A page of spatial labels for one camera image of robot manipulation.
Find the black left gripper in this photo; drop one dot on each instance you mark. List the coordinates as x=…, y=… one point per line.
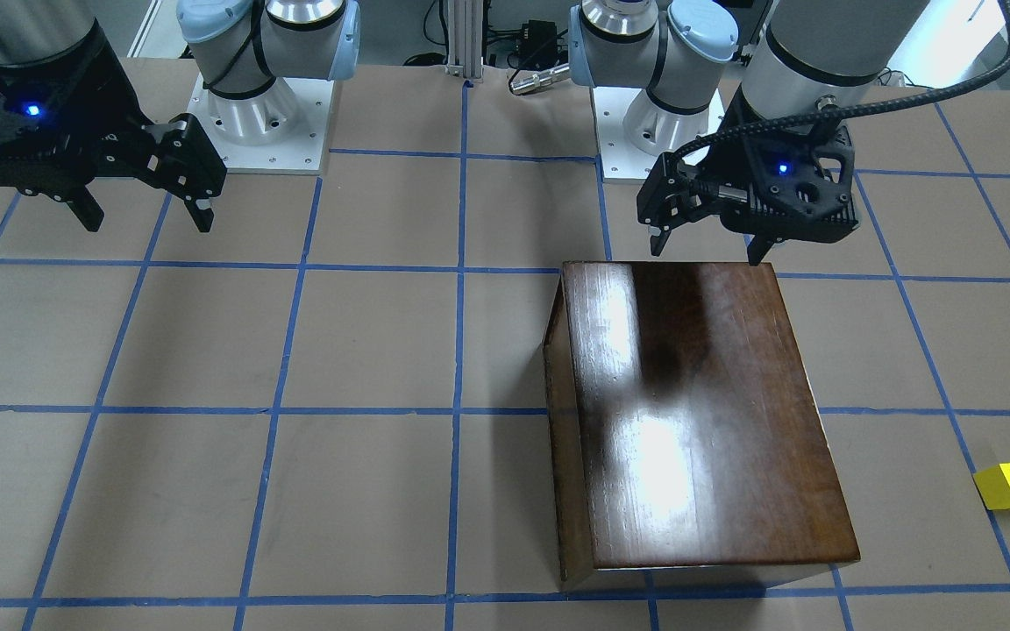
x=727, y=166

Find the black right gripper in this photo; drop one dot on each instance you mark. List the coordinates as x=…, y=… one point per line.
x=110, y=131

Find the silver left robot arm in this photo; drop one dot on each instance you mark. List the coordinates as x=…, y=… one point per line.
x=814, y=57

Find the dark wooden drawer cabinet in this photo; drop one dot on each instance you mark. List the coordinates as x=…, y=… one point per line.
x=685, y=438

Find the black power adapter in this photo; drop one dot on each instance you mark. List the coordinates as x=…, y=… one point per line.
x=536, y=43

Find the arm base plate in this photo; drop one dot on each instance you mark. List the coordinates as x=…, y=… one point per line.
x=283, y=131
x=632, y=130

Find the aluminium frame post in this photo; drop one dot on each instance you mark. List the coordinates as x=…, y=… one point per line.
x=465, y=22

